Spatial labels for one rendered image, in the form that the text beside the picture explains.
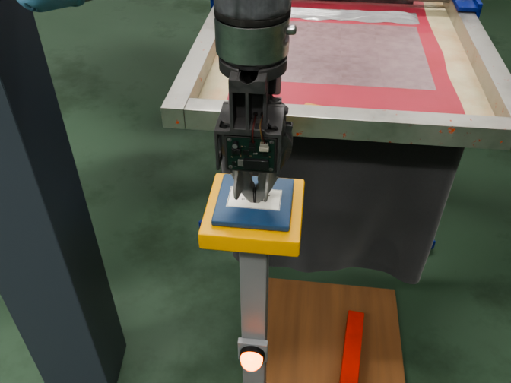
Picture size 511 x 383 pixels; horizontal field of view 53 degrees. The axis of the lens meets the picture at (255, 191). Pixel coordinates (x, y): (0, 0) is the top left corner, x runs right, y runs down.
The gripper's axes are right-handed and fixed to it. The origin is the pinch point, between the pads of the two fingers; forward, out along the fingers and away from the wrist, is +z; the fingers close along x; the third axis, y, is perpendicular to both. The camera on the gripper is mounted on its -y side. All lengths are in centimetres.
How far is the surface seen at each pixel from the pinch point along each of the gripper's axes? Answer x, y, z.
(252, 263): -0.3, 2.0, 11.7
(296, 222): 5.7, 2.9, 2.3
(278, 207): 3.2, 1.6, 1.1
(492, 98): 37.4, -30.5, 0.7
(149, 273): -47, -66, 98
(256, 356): 0.7, 4.8, 31.0
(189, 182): -43, -120, 98
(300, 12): 3, -69, 1
